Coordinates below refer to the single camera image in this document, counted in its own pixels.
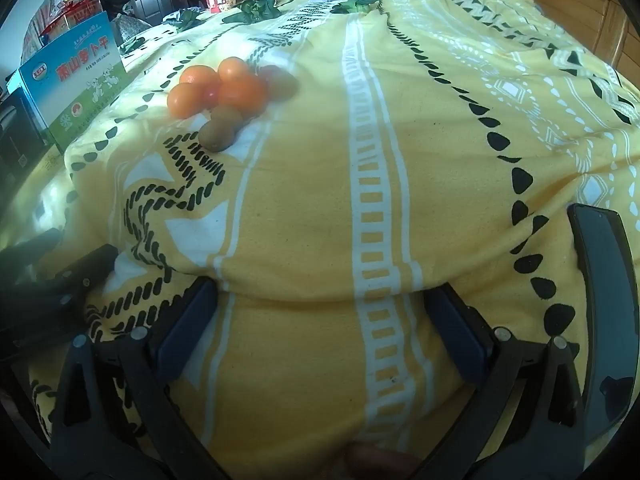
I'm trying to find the yellow patterned blanket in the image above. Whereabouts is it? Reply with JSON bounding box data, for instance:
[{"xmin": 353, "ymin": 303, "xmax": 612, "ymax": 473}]
[{"xmin": 30, "ymin": 0, "xmax": 640, "ymax": 480}]

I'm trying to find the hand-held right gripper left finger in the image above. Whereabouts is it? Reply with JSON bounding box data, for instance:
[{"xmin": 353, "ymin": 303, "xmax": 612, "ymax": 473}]
[{"xmin": 50, "ymin": 276, "xmax": 231, "ymax": 480}]

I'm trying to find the wooden wardrobe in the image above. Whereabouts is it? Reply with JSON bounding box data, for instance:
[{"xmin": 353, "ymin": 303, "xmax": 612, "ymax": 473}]
[{"xmin": 505, "ymin": 0, "xmax": 640, "ymax": 68}]

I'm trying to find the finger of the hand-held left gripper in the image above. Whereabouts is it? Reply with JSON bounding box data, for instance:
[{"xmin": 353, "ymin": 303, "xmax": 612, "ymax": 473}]
[{"xmin": 60, "ymin": 244, "xmax": 121, "ymax": 291}]

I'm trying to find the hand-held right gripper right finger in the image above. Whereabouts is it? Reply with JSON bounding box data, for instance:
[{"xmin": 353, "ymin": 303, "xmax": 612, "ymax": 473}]
[{"xmin": 415, "ymin": 282, "xmax": 588, "ymax": 480}]

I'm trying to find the blue and green printed box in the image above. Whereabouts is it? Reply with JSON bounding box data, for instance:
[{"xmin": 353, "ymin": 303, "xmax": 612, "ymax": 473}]
[{"xmin": 20, "ymin": 10, "xmax": 128, "ymax": 153}]

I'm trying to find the round patterned folding table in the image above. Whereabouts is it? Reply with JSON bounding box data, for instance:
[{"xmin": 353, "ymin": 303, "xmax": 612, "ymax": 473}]
[{"xmin": 22, "ymin": 0, "xmax": 108, "ymax": 61}]

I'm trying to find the brown kiwi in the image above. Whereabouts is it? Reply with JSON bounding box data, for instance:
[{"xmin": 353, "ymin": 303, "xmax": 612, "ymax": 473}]
[
  {"xmin": 199, "ymin": 117, "xmax": 239, "ymax": 152},
  {"xmin": 215, "ymin": 105, "xmax": 245, "ymax": 126},
  {"xmin": 260, "ymin": 65, "xmax": 301, "ymax": 102}
]

